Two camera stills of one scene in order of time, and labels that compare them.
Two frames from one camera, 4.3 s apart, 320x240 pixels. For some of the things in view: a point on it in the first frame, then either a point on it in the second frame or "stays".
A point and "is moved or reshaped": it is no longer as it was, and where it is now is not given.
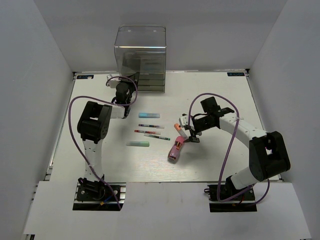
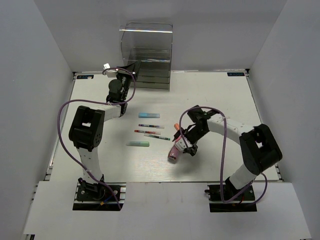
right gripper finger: (192, 139) → (191, 150)
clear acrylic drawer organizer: (142, 48) is moved or reshaped
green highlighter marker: (143, 144) stays
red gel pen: (147, 132) stays
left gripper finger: (134, 77) → (130, 67)
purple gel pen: (154, 126) stays
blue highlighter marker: (143, 115) stays
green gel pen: (157, 136) stays
